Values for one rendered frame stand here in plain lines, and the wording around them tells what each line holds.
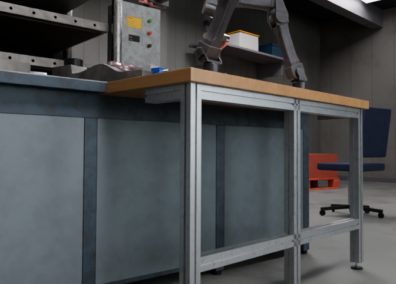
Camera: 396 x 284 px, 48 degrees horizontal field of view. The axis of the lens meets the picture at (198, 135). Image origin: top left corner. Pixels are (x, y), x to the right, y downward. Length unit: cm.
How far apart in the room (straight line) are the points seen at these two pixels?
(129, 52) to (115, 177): 128
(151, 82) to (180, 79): 14
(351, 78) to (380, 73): 54
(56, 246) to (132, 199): 33
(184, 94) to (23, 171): 59
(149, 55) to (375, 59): 633
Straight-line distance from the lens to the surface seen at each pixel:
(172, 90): 138
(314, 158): 652
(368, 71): 877
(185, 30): 635
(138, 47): 287
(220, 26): 164
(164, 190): 182
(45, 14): 256
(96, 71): 182
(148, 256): 182
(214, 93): 140
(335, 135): 893
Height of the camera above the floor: 56
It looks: 2 degrees up
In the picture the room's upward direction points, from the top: straight up
